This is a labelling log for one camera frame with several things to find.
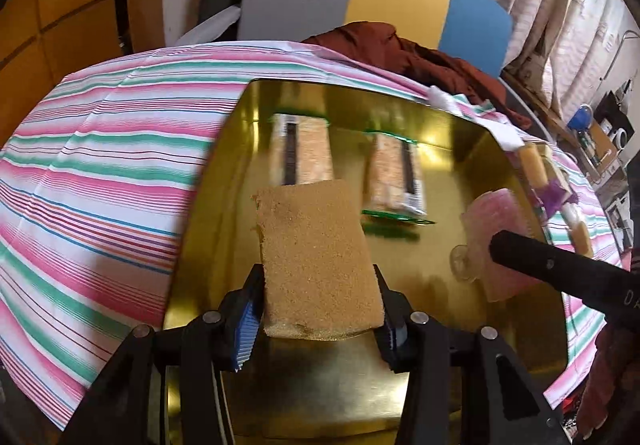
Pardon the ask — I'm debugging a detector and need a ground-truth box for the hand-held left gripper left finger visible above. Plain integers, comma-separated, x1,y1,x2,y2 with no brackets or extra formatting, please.
59,264,266,445

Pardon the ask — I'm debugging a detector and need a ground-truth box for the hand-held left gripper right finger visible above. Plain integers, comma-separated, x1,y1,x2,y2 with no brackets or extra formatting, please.
372,265,576,445

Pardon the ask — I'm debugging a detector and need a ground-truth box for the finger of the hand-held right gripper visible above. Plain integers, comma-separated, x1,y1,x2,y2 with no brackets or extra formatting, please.
489,231,635,326

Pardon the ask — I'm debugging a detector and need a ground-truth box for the pink plastic suction holder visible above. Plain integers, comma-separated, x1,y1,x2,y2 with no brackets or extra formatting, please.
450,189,538,303

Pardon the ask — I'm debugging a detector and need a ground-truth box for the brown sponge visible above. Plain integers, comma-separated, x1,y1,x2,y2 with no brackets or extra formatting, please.
252,179,386,342

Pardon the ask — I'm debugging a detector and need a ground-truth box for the gold metal tray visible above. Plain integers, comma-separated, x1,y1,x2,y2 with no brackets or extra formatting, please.
162,79,571,441

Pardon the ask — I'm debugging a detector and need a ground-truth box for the open cardboard box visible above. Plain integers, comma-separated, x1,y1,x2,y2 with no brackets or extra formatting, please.
587,120,622,173

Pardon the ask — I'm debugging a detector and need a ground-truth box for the white foam block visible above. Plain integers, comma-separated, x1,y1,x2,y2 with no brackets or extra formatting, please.
472,105,523,152

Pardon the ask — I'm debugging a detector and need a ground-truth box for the wooden side desk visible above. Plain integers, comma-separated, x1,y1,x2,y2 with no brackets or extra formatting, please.
502,70,640,186

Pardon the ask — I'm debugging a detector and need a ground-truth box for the green-edged cracker packet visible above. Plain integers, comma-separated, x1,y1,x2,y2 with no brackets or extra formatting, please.
270,114,335,186
362,130,436,227

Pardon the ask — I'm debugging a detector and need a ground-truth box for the black box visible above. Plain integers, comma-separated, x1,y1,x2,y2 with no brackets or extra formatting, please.
595,92,636,136

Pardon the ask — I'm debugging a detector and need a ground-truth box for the striped tablecloth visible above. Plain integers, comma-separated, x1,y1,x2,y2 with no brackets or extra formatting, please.
0,41,623,431

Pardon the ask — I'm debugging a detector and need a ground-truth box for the bent metal rod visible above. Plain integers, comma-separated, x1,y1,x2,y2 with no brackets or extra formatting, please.
597,30,640,96

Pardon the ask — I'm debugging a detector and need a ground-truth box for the brown quilted jacket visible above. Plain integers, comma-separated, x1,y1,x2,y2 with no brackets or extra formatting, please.
302,22,531,128

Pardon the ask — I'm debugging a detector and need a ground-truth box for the grey yellow blue chair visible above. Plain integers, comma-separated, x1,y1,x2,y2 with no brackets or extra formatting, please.
172,0,553,143

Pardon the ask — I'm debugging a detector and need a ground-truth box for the wooden cabinet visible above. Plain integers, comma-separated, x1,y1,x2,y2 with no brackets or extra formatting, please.
0,0,166,140

